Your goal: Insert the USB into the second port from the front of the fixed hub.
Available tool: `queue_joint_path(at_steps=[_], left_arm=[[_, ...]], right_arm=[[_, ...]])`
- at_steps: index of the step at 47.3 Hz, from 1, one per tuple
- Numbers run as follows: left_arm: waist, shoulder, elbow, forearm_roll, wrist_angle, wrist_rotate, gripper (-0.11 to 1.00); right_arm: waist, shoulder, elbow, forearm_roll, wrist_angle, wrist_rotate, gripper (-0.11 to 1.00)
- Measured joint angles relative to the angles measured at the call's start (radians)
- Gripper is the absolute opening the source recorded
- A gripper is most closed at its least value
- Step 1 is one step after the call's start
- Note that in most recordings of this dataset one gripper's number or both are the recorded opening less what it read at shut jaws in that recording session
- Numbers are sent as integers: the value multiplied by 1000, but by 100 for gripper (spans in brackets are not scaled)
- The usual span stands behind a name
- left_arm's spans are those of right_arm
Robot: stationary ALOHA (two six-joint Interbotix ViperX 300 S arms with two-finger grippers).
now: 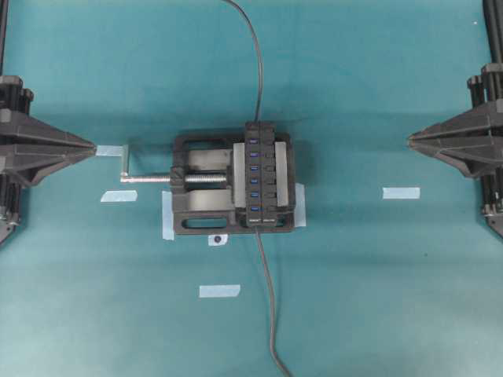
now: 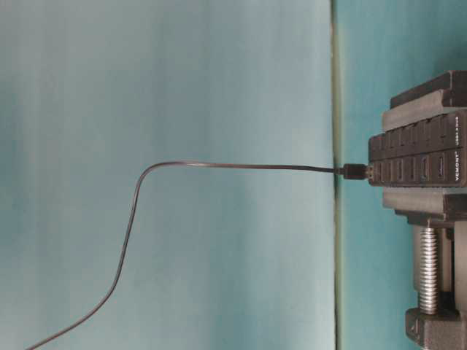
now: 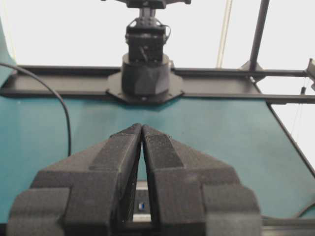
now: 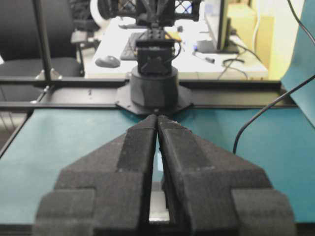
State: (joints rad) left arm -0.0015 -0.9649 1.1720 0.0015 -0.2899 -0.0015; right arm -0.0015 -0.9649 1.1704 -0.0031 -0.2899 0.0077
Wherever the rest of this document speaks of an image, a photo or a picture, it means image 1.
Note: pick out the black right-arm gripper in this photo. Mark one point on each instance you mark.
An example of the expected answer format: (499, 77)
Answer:
(473, 127)

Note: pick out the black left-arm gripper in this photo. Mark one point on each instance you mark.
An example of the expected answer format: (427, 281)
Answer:
(29, 166)

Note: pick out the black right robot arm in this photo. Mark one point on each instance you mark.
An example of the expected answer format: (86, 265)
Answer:
(491, 185)

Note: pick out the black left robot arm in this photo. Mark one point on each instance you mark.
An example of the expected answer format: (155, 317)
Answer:
(11, 192)

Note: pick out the black multiport USB hub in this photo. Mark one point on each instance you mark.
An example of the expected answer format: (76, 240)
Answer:
(260, 174)

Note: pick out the blue tape strip far left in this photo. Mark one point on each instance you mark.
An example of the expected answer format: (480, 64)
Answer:
(109, 151)

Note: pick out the blue tape strip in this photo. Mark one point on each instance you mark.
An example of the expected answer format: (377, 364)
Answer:
(401, 193)
(219, 291)
(109, 151)
(119, 196)

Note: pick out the blue tape strip left lower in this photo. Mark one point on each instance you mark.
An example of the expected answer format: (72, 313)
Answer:
(119, 196)

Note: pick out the blue tape strip right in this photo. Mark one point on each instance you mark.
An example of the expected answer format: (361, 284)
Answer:
(401, 193)

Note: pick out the blue tape under vise left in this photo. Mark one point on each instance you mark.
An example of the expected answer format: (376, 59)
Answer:
(167, 216)

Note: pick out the black bench vise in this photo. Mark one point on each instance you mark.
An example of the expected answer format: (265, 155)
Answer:
(207, 182)

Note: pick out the tape patch with black dot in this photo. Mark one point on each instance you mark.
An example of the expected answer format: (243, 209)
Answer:
(217, 240)

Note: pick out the blue tape strip bottom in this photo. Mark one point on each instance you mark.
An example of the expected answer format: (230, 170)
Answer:
(219, 291)

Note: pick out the black frame rail right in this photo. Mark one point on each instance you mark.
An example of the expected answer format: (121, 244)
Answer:
(492, 11)

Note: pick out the black frame rail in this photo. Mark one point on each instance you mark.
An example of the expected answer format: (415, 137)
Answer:
(492, 11)
(4, 9)

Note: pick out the black frame rail left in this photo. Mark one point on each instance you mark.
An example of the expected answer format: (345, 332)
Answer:
(4, 9)

